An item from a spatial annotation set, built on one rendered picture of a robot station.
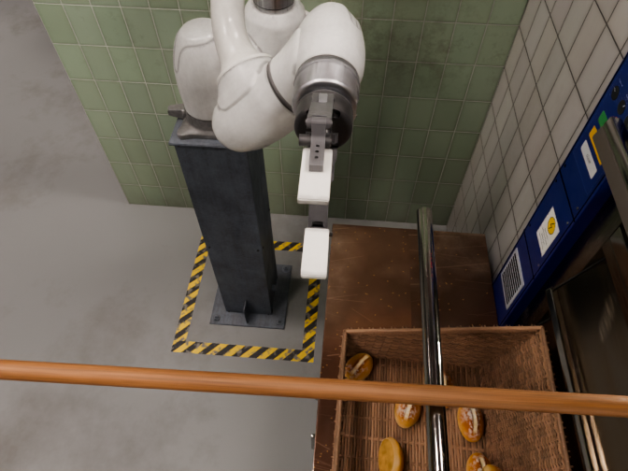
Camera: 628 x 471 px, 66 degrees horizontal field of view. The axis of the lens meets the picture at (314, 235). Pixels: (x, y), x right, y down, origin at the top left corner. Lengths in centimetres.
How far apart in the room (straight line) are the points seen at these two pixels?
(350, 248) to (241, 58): 95
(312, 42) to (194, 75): 59
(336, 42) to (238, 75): 17
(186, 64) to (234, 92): 48
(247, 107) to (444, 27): 109
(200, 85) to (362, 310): 79
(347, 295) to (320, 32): 97
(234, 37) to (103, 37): 119
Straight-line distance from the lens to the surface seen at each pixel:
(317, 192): 47
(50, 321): 241
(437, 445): 78
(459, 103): 195
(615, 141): 83
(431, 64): 184
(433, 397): 76
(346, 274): 157
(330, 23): 73
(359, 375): 137
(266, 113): 76
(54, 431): 220
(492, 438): 141
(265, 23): 128
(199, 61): 124
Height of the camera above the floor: 191
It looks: 54 degrees down
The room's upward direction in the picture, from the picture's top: straight up
